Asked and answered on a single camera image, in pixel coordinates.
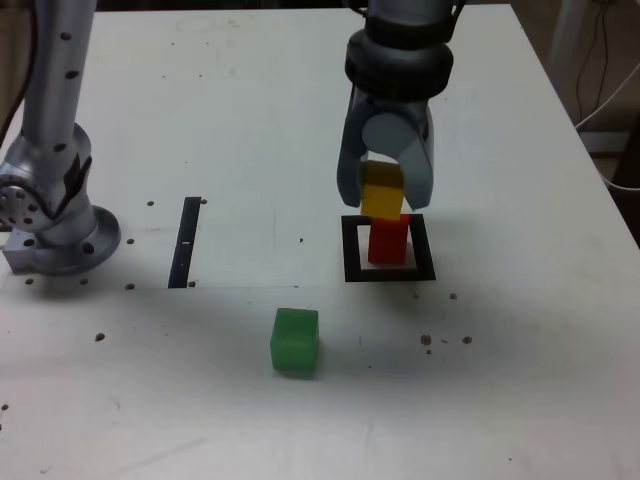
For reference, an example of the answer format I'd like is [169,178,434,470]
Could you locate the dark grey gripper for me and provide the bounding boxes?
[336,85,436,213]

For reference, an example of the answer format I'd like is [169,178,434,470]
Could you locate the yellow cube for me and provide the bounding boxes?
[358,160,406,221]

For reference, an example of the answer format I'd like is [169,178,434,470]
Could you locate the red cube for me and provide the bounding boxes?
[367,215,412,266]

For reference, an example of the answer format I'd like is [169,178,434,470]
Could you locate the green cube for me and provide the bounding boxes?
[269,307,320,379]

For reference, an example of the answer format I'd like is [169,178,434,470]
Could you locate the square black tape outline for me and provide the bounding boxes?
[340,213,437,284]

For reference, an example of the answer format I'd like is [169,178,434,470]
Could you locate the black tape strip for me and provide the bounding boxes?
[167,196,202,290]

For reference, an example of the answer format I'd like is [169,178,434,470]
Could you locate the thin black background cable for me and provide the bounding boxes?
[574,0,609,122]

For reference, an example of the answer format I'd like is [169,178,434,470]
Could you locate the white background post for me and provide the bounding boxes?
[547,0,577,76]

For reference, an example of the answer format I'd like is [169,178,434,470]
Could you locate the white looped background cable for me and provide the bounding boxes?
[594,149,640,192]

